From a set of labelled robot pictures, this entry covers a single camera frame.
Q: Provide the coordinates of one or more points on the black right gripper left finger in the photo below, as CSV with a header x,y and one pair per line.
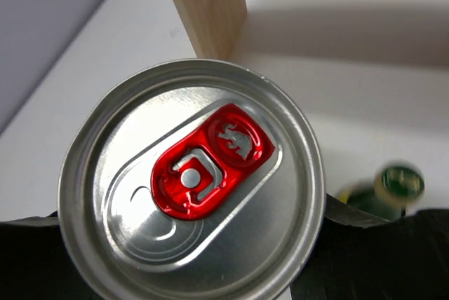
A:
x,y
35,263

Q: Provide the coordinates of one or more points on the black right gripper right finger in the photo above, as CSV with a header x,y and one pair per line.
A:
x,y
360,256

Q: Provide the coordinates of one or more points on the green bottle gold cap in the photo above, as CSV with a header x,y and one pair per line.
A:
x,y
393,189

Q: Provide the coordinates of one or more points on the red bull can red tab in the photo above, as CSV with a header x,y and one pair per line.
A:
x,y
193,179

